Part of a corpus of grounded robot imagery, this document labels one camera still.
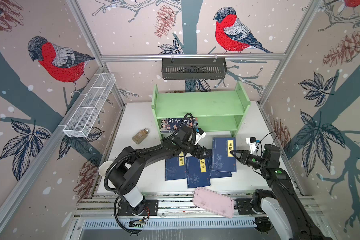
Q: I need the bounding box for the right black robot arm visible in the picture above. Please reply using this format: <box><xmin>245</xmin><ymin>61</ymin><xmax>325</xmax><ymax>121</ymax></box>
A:
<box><xmin>230</xmin><ymin>144</ymin><xmax>331</xmax><ymax>240</ymax></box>

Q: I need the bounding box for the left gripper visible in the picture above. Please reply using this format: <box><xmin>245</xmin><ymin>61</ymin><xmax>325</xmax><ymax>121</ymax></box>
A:
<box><xmin>180</xmin><ymin>141</ymin><xmax>212</xmax><ymax>159</ymax></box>

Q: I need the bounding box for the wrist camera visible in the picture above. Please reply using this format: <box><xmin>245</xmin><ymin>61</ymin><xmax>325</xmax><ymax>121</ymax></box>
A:
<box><xmin>246</xmin><ymin>137</ymin><xmax>260</xmax><ymax>154</ymax></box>
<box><xmin>195</xmin><ymin>128</ymin><xmax>206</xmax><ymax>145</ymax></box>

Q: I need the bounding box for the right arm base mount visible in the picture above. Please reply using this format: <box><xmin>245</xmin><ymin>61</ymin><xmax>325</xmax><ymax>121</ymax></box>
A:
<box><xmin>235</xmin><ymin>198</ymin><xmax>264</xmax><ymax>215</ymax></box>

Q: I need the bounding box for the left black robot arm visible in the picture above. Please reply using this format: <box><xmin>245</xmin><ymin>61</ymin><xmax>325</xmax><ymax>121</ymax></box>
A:
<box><xmin>104</xmin><ymin>113</ymin><xmax>211</xmax><ymax>215</ymax></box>

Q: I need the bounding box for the colourful illustrated history book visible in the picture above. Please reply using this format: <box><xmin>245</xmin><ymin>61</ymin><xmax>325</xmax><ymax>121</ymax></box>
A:
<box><xmin>159</xmin><ymin>118</ymin><xmax>199</xmax><ymax>134</ymax></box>

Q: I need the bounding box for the green wooden two-tier shelf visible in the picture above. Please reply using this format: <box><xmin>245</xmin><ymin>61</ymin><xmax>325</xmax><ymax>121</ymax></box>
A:
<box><xmin>151</xmin><ymin>82</ymin><xmax>251</xmax><ymax>137</ymax></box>

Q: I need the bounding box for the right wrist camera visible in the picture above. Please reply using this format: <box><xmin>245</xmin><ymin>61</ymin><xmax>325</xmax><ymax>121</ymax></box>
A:
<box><xmin>246</xmin><ymin>137</ymin><xmax>260</xmax><ymax>154</ymax></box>

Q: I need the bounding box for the blue book plain cover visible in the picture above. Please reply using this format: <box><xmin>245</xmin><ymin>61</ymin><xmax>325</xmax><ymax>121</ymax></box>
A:
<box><xmin>208</xmin><ymin>149</ymin><xmax>232</xmax><ymax>179</ymax></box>

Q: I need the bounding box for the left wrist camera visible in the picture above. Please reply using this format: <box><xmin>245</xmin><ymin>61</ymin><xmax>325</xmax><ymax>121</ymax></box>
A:
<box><xmin>195</xmin><ymin>128</ymin><xmax>206</xmax><ymax>145</ymax></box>

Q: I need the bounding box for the white paper cup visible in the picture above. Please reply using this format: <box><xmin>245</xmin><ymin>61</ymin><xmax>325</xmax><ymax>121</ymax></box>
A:
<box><xmin>98</xmin><ymin>161</ymin><xmax>113</xmax><ymax>177</ymax></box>

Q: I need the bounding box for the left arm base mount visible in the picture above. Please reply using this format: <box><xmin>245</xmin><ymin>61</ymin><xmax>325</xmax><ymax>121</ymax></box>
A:
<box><xmin>117</xmin><ymin>200</ymin><xmax>159</xmax><ymax>217</ymax></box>

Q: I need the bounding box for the black hanging wire basket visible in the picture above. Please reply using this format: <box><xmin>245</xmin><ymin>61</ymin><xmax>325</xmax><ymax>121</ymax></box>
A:
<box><xmin>162</xmin><ymin>58</ymin><xmax>227</xmax><ymax>80</ymax></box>

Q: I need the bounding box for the pink plastic case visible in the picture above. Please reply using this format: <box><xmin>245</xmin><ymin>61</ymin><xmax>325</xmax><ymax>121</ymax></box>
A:
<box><xmin>193</xmin><ymin>187</ymin><xmax>235</xmax><ymax>219</ymax></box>

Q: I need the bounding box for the white mesh wall tray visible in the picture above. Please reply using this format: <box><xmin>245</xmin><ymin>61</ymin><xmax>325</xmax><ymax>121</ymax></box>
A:
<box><xmin>63</xmin><ymin>74</ymin><xmax>116</xmax><ymax>138</ymax></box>

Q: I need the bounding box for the blue book yellow label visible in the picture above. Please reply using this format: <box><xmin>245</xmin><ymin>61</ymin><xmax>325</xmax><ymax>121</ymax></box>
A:
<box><xmin>186</xmin><ymin>157</ymin><xmax>211</xmax><ymax>189</ymax></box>
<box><xmin>212</xmin><ymin>137</ymin><xmax>237</xmax><ymax>173</ymax></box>
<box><xmin>165</xmin><ymin>156</ymin><xmax>187</xmax><ymax>181</ymax></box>

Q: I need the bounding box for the small brown bottle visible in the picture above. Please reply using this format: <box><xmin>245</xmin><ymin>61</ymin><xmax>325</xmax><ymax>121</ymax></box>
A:
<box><xmin>132</xmin><ymin>128</ymin><xmax>150</xmax><ymax>145</ymax></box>

